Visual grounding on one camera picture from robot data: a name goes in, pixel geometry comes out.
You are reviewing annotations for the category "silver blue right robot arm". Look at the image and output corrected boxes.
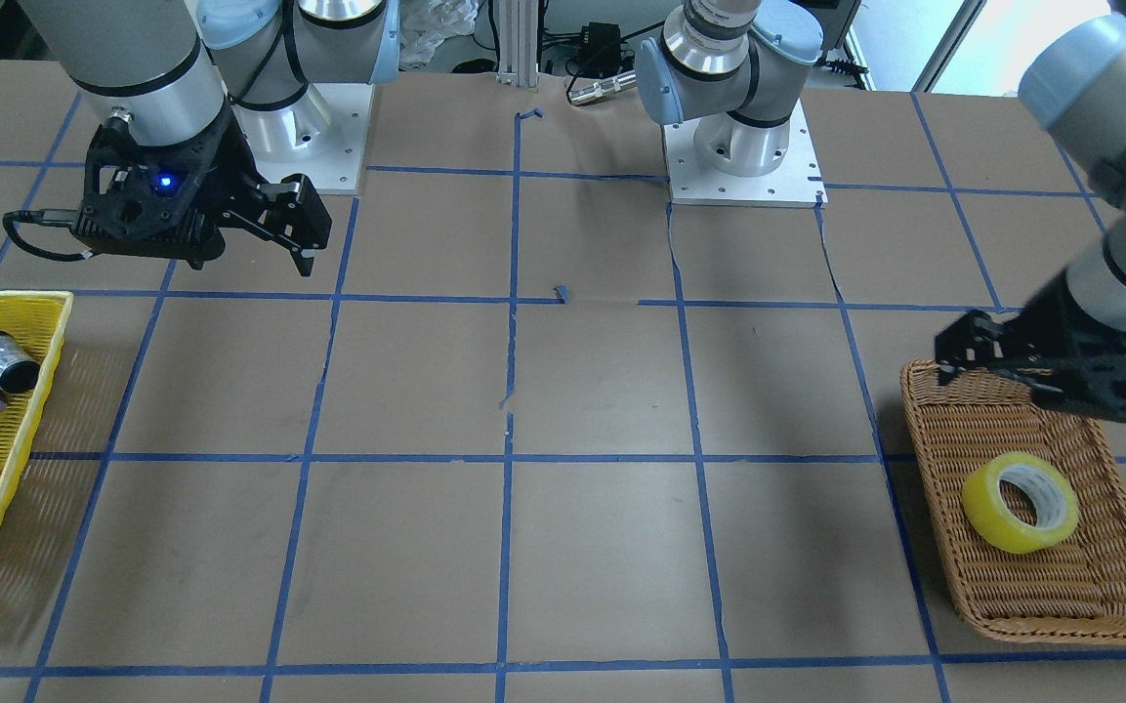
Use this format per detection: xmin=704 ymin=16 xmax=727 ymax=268
xmin=3 ymin=1 xmax=400 ymax=276

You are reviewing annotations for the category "yellow tape roll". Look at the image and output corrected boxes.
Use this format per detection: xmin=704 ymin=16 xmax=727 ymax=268
xmin=960 ymin=451 xmax=1081 ymax=555

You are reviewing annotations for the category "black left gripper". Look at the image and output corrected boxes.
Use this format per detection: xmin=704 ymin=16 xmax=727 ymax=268
xmin=933 ymin=274 xmax=1126 ymax=424

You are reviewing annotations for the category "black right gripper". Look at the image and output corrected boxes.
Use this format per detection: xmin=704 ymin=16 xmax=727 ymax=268
xmin=68 ymin=105 xmax=332 ymax=276

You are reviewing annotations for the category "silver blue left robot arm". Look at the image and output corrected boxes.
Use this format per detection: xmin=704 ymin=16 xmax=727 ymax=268
xmin=634 ymin=1 xmax=1126 ymax=424

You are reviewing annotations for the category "brown wicker basket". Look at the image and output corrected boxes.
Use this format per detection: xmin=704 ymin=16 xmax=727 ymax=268
xmin=900 ymin=359 xmax=1126 ymax=644

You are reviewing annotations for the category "small dark can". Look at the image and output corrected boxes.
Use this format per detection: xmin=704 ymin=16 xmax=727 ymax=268
xmin=0 ymin=330 xmax=41 ymax=394

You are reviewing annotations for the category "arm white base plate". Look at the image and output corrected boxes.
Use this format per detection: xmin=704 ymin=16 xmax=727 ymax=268
xmin=662 ymin=101 xmax=829 ymax=208
xmin=233 ymin=83 xmax=376 ymax=196

